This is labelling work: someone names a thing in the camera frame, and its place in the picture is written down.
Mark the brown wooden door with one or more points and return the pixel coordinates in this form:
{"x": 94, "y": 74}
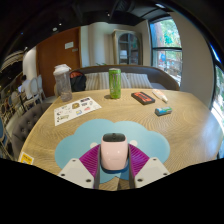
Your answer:
{"x": 50, "y": 56}

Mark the green and blue small pack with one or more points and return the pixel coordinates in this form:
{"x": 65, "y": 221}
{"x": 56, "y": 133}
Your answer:
{"x": 163, "y": 111}

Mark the group of white chairs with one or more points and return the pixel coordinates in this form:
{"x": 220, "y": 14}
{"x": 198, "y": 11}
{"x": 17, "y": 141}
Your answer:
{"x": 33, "y": 88}

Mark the striped cushion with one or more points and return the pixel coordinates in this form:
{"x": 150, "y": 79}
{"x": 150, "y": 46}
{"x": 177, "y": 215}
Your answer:
{"x": 91, "y": 81}
{"x": 140, "y": 80}
{"x": 104, "y": 81}

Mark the black-framed window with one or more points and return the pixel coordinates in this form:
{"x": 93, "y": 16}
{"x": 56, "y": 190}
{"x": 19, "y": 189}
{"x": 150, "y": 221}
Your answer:
{"x": 166, "y": 50}

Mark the pink computer mouse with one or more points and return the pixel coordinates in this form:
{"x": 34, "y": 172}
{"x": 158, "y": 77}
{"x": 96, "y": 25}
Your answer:
{"x": 114, "y": 151}

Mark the clear plastic shaker bottle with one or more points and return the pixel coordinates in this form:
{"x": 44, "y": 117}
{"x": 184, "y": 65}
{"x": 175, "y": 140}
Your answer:
{"x": 63, "y": 85}

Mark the yellow sticker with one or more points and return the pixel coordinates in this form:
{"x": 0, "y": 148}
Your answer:
{"x": 26, "y": 158}

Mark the blue cloud-shaped mouse pad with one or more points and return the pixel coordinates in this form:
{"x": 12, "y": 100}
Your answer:
{"x": 150, "y": 145}

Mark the green drink can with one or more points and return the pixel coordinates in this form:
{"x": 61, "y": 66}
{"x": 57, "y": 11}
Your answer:
{"x": 115, "y": 83}

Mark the clear plastic snack bag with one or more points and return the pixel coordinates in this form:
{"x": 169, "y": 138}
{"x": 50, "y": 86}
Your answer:
{"x": 160, "y": 95}

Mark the grey tufted chair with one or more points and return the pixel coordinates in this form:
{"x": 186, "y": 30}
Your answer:
{"x": 28, "y": 125}

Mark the black box with orange print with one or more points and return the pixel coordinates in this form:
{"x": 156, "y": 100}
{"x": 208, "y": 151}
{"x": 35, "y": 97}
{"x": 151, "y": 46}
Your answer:
{"x": 143, "y": 98}

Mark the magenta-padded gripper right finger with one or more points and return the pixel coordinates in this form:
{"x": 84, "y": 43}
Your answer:
{"x": 151, "y": 171}

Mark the white sticker sheet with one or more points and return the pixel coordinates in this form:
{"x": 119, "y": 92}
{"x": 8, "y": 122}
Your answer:
{"x": 76, "y": 110}

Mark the arched glass-door cabinet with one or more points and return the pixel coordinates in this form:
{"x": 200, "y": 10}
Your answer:
{"x": 128, "y": 48}

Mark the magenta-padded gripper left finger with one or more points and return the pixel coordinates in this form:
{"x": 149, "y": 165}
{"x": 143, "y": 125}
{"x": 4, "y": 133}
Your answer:
{"x": 78, "y": 173}

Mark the grey curved sofa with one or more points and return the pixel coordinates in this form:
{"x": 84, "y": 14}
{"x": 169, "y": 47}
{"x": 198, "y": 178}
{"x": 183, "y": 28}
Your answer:
{"x": 163, "y": 78}

